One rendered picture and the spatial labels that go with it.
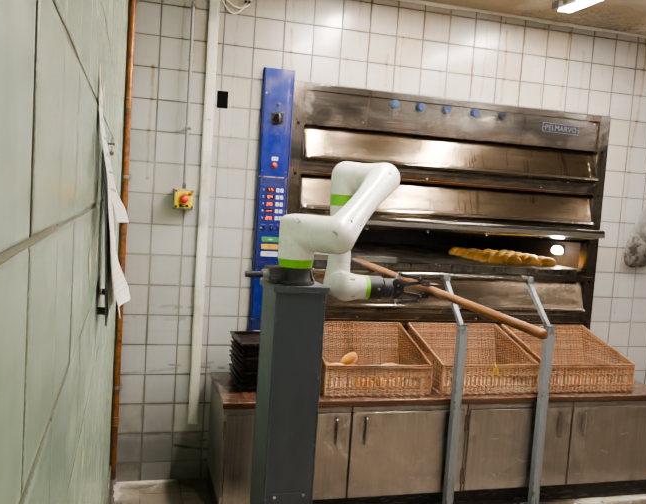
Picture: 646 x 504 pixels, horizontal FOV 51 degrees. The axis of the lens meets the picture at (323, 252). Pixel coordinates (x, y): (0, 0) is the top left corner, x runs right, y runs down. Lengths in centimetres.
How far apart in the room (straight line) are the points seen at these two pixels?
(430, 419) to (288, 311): 128
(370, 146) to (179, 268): 120
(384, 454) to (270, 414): 107
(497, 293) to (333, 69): 158
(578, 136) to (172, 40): 237
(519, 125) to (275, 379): 231
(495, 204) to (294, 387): 199
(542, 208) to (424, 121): 89
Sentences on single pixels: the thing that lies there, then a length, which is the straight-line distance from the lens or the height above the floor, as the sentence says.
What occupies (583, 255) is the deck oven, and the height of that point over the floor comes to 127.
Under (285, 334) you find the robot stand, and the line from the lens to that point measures 238.
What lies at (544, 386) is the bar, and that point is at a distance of 362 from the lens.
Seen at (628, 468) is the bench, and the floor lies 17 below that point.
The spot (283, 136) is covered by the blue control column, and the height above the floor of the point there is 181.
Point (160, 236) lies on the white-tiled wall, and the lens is 349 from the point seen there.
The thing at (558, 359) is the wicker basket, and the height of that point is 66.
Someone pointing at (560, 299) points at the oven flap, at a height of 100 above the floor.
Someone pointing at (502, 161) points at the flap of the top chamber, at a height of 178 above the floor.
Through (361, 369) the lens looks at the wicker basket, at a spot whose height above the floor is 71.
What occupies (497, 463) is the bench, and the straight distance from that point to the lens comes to 369.
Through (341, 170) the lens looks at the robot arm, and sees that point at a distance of 268.
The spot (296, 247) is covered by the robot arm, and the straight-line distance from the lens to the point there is 238.
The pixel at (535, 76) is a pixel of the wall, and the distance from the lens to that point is 418.
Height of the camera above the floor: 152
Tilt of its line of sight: 5 degrees down
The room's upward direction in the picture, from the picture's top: 4 degrees clockwise
